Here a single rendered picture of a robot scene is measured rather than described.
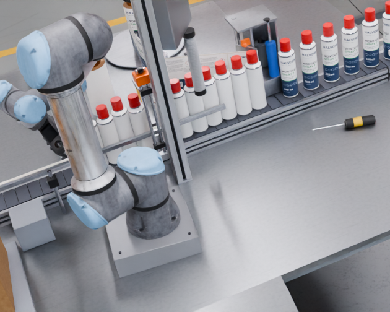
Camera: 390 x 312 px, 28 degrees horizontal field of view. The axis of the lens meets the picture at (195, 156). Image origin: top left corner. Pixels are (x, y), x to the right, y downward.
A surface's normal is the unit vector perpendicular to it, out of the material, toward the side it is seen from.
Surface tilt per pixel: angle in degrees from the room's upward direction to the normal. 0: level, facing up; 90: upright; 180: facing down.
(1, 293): 90
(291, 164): 0
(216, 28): 0
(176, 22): 90
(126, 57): 0
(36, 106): 79
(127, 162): 10
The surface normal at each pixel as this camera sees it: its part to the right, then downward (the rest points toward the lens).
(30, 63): -0.78, 0.36
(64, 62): 0.61, 0.31
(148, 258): 0.25, 0.57
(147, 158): -0.04, -0.84
